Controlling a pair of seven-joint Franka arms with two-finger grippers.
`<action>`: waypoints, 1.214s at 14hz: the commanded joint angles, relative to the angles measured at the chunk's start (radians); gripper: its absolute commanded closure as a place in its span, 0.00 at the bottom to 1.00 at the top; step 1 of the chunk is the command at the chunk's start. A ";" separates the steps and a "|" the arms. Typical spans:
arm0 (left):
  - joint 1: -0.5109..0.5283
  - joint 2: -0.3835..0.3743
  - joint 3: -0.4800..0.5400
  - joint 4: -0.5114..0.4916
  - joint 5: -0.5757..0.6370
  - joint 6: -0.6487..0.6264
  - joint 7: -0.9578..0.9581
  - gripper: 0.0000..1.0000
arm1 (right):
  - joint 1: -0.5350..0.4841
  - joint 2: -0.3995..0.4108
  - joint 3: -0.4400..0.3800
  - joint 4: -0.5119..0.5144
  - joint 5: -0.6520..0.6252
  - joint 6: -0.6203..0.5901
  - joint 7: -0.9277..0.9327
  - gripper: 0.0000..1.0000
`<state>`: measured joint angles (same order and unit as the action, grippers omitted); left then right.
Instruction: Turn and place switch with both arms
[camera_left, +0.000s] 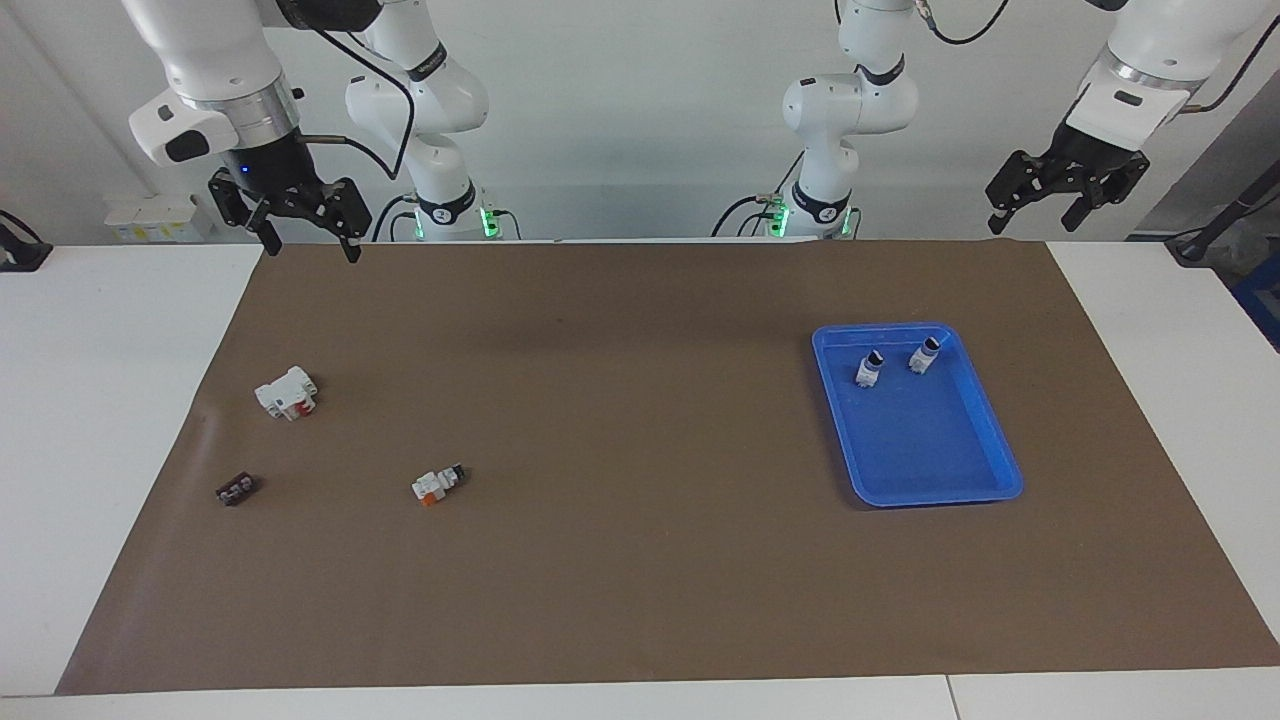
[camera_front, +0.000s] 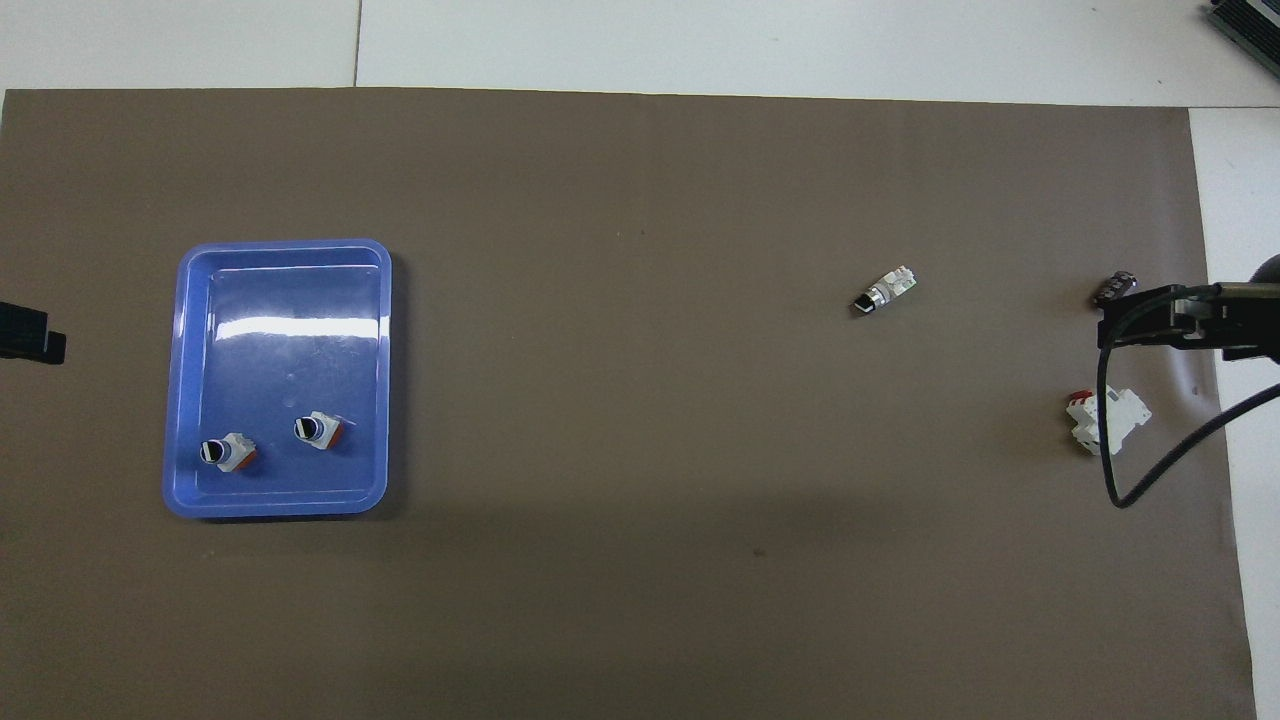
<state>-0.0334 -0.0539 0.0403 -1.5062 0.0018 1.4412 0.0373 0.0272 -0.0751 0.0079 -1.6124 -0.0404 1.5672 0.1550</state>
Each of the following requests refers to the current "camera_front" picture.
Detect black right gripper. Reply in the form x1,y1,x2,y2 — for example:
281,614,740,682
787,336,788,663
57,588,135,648
1097,283,1280,363

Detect white selector switch black knob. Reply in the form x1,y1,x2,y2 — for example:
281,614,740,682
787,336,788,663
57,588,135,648
849,265,919,321
293,411,347,451
199,432,259,474

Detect white circuit breaker red lever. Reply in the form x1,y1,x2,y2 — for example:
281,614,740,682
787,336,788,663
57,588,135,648
1065,386,1153,457

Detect blue plastic tray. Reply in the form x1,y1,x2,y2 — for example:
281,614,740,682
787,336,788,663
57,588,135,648
162,238,393,519

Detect brown table mat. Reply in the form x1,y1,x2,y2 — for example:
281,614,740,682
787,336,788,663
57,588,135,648
0,88,1259,720

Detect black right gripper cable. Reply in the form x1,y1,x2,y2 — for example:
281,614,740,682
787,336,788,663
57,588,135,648
1096,290,1280,510

